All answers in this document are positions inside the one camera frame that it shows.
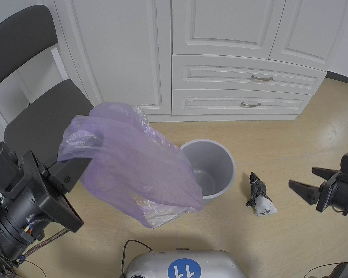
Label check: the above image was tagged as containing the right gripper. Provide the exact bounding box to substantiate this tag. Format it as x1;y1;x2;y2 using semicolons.
288;167;348;213

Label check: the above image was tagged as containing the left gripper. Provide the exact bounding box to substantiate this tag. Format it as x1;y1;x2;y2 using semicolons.
0;134;105;233

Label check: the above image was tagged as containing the purple plastic bag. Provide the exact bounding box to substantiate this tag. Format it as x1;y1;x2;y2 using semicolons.
57;102;204;229

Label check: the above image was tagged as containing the white printed wrapper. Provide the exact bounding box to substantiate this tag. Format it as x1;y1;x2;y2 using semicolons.
255;196;278;217

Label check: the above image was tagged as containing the black plastic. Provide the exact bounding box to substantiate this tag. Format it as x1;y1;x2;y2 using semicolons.
246;172;271;208

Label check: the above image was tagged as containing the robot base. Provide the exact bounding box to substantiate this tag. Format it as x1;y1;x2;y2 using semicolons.
127;249;247;278

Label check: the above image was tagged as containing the white trash bin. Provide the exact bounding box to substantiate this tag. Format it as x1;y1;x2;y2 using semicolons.
178;139;236;206

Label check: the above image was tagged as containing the grey and white chair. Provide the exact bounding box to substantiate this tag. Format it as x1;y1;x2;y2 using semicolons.
0;5;95;170

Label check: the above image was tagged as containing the white wardrobe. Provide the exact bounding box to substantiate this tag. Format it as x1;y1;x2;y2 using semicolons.
40;0;348;124

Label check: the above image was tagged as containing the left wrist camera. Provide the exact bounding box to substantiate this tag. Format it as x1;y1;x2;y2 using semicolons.
0;142;25;200

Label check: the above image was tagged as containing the black cable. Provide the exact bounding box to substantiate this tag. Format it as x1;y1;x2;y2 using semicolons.
120;240;154;278

